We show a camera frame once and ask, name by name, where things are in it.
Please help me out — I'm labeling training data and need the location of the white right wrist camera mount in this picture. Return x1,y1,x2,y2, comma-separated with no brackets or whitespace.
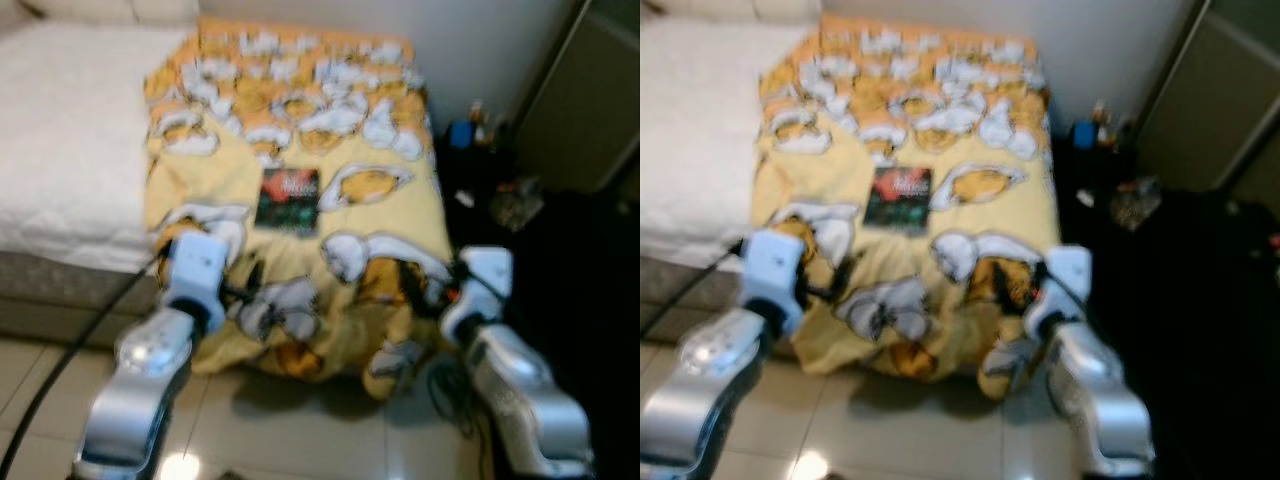
440,246,514,346
1022,245,1094,343

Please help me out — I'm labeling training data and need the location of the white quilted mattress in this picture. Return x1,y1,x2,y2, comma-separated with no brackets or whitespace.
640,20,823,273
0,20,201,277

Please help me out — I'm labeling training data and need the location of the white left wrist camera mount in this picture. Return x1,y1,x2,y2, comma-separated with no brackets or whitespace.
160,232,233,333
740,230,807,337

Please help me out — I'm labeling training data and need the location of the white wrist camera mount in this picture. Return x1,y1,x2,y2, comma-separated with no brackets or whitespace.
740,230,807,337
160,232,233,333
1022,245,1094,343
440,246,514,346

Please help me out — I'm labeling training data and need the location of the yellow cartoon egg blanket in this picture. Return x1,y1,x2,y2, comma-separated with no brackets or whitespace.
140,18,457,403
752,12,1064,403

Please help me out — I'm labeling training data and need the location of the dark red green book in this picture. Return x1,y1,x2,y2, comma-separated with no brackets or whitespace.
253,167,323,239
863,165,934,237

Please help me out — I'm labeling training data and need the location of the small patterned bag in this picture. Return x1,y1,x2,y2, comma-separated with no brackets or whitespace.
1108,178,1164,232
490,178,547,234

